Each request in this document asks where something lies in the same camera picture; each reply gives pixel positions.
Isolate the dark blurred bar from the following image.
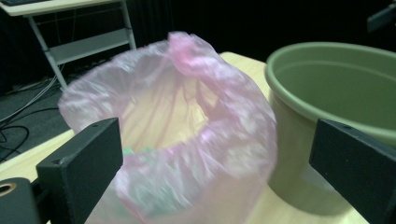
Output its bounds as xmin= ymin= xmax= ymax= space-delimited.
xmin=366 ymin=2 xmax=396 ymax=34

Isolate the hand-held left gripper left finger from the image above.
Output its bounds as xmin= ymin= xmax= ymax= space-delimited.
xmin=35 ymin=117 xmax=124 ymax=224

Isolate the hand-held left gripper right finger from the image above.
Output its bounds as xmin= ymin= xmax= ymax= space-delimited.
xmin=308 ymin=119 xmax=396 ymax=224

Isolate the bin with clear plastic bag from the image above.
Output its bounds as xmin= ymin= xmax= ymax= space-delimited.
xmin=57 ymin=31 xmax=278 ymax=224

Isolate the black floor cable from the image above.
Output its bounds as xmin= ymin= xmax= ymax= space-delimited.
xmin=0 ymin=106 xmax=61 ymax=163

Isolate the white metal desk frame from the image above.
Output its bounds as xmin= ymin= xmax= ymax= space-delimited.
xmin=0 ymin=0 xmax=138 ymax=91

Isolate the grey floor cable bundle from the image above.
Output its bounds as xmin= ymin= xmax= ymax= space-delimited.
xmin=0 ymin=63 xmax=64 ymax=123

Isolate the green plastic bin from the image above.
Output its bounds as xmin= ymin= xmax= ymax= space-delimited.
xmin=263 ymin=41 xmax=396 ymax=217

